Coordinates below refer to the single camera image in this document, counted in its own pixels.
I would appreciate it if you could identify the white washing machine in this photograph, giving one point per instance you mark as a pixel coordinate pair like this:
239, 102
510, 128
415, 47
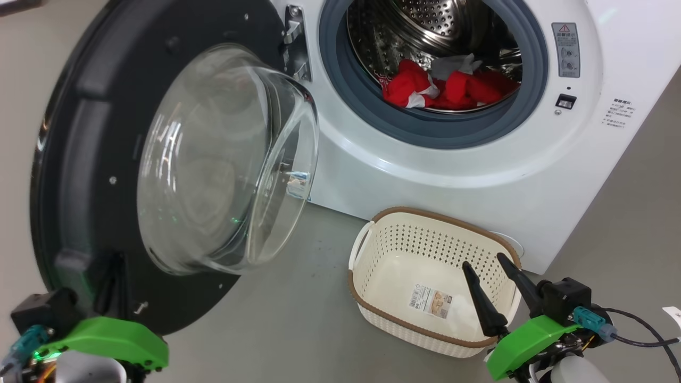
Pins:
452, 170

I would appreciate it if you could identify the teal left camera connector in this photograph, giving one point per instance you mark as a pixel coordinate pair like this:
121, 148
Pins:
29, 343

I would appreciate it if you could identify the red and white garment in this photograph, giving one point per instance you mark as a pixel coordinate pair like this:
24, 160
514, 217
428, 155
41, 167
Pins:
415, 85

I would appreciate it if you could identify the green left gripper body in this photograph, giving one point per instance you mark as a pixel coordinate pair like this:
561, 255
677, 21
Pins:
111, 340

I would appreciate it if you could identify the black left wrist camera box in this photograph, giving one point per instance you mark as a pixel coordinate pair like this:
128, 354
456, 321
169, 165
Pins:
48, 311

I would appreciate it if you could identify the grey warning sticker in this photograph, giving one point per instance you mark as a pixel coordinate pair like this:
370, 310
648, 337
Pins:
565, 50

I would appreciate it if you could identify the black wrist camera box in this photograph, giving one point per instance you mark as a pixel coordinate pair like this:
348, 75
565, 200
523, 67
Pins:
48, 311
566, 298

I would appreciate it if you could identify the stainless steel washing machine drum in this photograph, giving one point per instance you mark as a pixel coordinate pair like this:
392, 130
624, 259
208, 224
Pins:
404, 26

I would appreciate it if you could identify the blue energy label sticker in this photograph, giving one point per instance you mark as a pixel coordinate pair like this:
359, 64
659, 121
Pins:
298, 186

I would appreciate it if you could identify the metal door hinge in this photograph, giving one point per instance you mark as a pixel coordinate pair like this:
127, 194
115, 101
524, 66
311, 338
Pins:
293, 32

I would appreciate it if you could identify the teal camera connector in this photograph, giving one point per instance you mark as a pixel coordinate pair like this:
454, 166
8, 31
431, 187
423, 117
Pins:
29, 343
593, 322

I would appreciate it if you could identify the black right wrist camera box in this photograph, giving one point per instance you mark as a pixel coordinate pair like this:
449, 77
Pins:
566, 298

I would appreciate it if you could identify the printed product label sticker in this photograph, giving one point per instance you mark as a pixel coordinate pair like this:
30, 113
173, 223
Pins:
431, 301

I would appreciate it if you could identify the teal right camera connector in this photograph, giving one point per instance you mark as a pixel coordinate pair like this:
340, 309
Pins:
593, 322

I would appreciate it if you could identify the cream perforated laundry basket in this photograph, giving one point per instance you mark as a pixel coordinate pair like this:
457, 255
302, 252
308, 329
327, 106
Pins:
383, 266

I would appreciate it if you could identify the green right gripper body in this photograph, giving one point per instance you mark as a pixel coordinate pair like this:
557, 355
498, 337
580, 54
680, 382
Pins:
526, 343

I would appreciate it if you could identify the black round glass washer door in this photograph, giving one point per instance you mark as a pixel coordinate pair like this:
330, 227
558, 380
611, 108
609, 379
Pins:
96, 133

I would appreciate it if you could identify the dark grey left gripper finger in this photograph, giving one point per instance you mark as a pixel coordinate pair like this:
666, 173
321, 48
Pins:
110, 290

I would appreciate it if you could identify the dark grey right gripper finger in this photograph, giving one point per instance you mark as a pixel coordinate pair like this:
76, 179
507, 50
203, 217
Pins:
521, 284
481, 303

